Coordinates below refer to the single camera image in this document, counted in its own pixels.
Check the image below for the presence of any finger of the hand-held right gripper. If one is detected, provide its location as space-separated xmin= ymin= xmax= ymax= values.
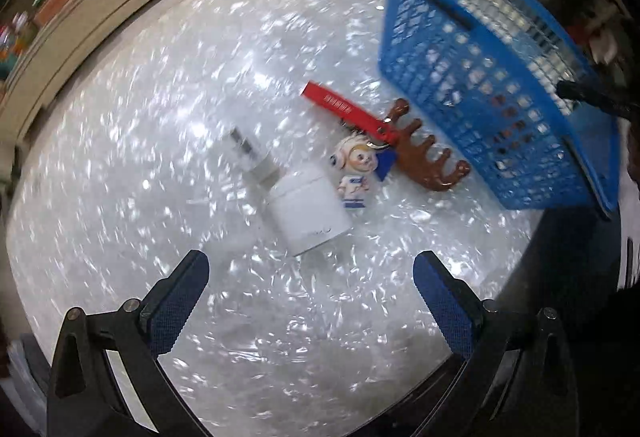
xmin=556 ymin=80 xmax=640 ymax=120

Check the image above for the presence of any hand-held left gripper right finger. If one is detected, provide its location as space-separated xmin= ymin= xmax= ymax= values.
xmin=412 ymin=251 xmax=581 ymax=437

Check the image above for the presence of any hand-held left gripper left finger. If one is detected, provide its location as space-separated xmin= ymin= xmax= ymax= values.
xmin=46 ymin=249 xmax=211 ymax=437

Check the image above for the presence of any blue plastic mesh basket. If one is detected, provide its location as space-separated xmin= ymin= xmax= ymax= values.
xmin=374 ymin=0 xmax=621 ymax=218

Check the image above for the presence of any brown antler-shaped comb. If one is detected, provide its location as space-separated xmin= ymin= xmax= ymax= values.
xmin=384 ymin=98 xmax=472 ymax=193

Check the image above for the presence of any white earbuds case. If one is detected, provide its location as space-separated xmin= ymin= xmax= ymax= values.
xmin=270 ymin=168 xmax=351 ymax=257

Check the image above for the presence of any white plug charger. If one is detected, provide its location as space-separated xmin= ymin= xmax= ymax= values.
xmin=227 ymin=127 xmax=281 ymax=185

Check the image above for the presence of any astronaut keychain with red strap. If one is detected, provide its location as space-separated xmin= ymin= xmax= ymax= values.
xmin=300 ymin=80 xmax=401 ymax=213

